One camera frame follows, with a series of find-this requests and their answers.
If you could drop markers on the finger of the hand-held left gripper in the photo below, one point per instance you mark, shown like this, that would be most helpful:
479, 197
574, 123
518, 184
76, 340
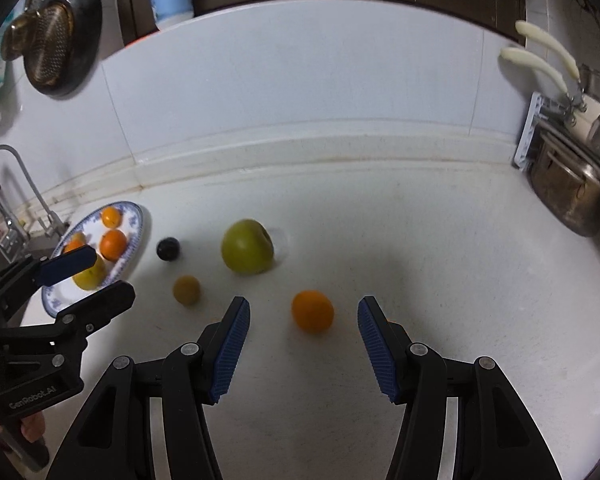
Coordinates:
70, 262
110, 300

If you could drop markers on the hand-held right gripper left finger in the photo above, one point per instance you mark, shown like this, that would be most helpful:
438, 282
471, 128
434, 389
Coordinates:
232, 350

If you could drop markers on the person's left hand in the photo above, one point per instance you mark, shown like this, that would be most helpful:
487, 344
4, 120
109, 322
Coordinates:
32, 427

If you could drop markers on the green apple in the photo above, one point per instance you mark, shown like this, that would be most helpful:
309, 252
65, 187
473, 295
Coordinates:
247, 246

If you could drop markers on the thin gooseneck faucet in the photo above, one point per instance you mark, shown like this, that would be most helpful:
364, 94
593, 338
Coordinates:
34, 190

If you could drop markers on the gold metal strainer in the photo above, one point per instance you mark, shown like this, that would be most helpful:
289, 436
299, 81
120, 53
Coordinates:
50, 55

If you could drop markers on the black scissors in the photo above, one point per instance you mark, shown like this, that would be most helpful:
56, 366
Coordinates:
586, 4

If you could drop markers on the dark plum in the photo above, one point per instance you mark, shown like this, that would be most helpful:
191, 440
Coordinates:
168, 249

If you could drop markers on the black frying pan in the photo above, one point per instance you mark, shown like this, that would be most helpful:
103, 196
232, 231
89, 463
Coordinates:
87, 35

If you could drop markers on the blue rimmed white plate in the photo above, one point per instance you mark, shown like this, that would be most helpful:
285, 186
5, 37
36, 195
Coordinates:
92, 225

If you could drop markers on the tall steel kitchen faucet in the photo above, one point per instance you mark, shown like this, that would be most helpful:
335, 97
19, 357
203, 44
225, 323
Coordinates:
10, 240

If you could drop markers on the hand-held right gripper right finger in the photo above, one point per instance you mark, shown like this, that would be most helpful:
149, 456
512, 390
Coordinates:
377, 355

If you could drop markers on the white steel dish rack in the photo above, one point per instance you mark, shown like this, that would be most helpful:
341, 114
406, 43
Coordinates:
527, 130

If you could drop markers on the large steel pot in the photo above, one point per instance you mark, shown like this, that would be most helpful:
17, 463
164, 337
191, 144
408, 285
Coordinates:
570, 195

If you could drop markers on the orange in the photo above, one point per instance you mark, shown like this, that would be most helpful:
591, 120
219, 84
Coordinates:
113, 244
111, 216
74, 247
313, 311

